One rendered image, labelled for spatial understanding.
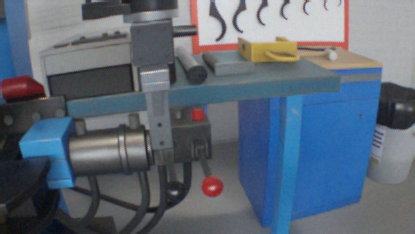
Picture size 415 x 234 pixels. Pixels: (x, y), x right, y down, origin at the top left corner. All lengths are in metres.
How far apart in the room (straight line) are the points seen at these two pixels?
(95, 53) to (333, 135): 1.36
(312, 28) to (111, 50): 2.32
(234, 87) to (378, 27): 2.73
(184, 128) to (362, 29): 2.74
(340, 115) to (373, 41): 1.72
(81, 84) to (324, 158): 1.39
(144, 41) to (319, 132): 1.42
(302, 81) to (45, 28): 2.21
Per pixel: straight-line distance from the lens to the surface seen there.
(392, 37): 3.52
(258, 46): 0.96
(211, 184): 0.50
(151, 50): 0.36
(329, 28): 2.95
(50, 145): 0.67
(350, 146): 1.87
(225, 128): 2.81
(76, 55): 0.73
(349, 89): 1.72
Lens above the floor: 1.26
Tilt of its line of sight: 21 degrees down
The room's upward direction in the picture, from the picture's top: 3 degrees counter-clockwise
